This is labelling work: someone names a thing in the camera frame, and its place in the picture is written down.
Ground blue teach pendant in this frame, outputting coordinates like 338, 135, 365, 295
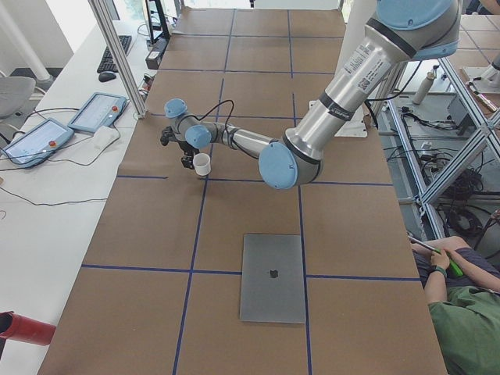
1, 118, 74, 168
68, 92, 127, 133

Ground seated person green shirt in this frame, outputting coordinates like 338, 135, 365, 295
411, 236, 499, 374

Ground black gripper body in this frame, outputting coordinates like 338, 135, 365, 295
178, 141, 199, 159

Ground aluminium frame post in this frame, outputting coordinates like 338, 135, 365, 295
88, 0, 147, 119

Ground far blue teach pendant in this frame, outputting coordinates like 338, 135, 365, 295
68, 92, 127, 133

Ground near blue teach pendant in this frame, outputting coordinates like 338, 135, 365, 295
1, 118, 74, 168

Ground black keyboard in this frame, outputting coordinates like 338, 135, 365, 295
95, 34, 133, 73

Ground white cloth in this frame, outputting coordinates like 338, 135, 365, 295
91, 127, 120, 151

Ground white ceramic cup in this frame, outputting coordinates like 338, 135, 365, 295
193, 152, 212, 177

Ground grey closed laptop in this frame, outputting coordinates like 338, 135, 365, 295
240, 233, 305, 323

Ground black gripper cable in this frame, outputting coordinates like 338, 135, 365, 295
195, 99, 236, 130

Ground red water bottle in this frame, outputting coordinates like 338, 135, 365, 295
1, 311, 56, 346

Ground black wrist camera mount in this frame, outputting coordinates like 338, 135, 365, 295
160, 126, 177, 147

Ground black computer box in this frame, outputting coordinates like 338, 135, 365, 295
145, 38, 168, 70

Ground white water bottle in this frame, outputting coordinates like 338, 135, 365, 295
412, 70, 436, 105

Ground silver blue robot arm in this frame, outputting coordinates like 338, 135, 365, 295
160, 1, 463, 189

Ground black computer mouse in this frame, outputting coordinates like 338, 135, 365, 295
98, 71, 116, 83

